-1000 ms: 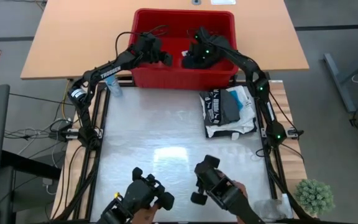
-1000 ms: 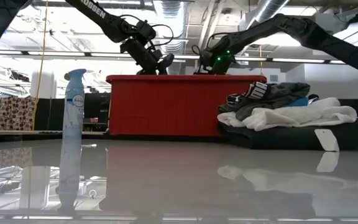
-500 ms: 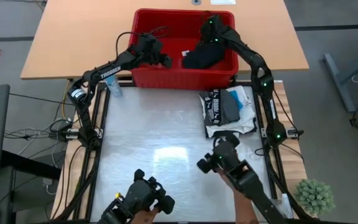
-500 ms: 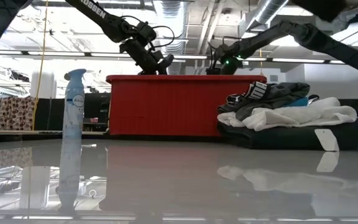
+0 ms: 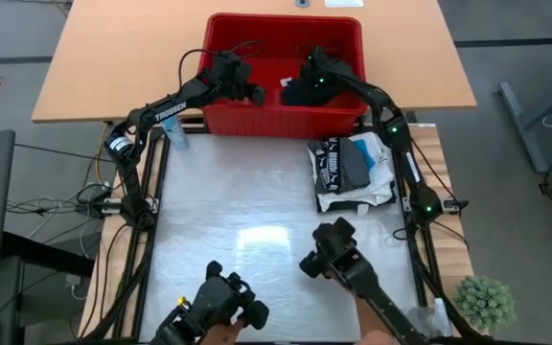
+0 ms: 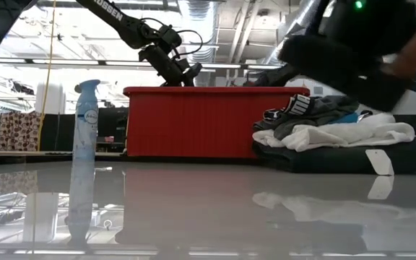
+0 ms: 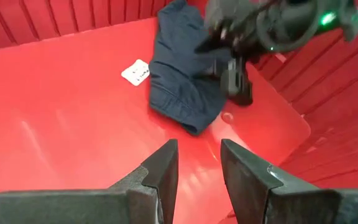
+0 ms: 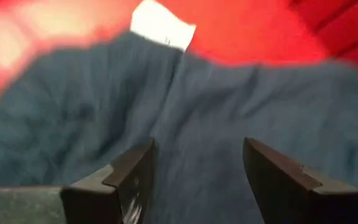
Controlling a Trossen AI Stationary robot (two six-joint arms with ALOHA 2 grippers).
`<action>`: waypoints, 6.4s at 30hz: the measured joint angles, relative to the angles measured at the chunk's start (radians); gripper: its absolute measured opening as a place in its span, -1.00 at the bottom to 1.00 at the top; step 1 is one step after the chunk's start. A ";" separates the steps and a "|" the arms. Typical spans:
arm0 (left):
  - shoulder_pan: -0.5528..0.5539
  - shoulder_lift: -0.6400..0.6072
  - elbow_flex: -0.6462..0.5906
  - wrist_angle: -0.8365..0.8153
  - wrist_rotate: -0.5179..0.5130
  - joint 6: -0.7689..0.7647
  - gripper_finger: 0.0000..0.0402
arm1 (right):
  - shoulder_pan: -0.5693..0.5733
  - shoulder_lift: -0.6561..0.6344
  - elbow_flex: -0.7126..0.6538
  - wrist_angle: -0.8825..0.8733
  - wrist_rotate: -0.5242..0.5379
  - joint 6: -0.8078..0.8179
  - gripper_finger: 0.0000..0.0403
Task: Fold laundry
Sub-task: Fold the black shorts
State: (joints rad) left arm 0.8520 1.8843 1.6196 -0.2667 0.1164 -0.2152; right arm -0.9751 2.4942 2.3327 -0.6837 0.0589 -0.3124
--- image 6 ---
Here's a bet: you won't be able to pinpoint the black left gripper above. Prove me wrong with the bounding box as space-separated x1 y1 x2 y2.
138 43 204 87

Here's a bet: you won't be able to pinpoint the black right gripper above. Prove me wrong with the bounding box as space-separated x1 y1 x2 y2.
319 0 416 113

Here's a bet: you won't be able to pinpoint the grey shorts with printed waistband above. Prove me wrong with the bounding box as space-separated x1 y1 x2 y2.
253 94 360 141

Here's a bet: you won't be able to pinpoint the red plastic laundry basket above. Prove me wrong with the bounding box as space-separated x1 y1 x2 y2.
123 86 311 159

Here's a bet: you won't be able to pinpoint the blue garment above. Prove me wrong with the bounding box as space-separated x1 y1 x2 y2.
329 112 360 125

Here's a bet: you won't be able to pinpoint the white lace garment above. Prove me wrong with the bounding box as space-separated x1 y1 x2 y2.
252 113 416 152

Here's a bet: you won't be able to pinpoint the black garment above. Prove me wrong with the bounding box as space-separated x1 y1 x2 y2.
253 136 416 175

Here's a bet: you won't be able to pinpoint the ceiling light strip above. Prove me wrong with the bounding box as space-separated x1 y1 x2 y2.
200 63 285 72
0 56 158 68

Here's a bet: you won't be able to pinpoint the spray bottle with blue cap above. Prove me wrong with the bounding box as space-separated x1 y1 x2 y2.
72 79 101 163

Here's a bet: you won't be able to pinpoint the black partition panel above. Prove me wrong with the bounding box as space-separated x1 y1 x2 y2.
40 113 76 152

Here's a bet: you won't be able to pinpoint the white tag with hole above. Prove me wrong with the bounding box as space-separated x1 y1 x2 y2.
365 149 396 177

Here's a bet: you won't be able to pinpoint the brown patterned fabric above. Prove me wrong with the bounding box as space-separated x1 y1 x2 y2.
0 110 43 152

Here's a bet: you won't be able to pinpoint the silver ceiling air duct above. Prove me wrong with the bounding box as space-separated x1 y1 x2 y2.
184 0 218 64

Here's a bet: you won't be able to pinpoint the black wall screen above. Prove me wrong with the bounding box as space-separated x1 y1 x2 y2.
394 114 416 137

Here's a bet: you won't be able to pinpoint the yellow cable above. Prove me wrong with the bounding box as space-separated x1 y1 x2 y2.
37 0 58 152

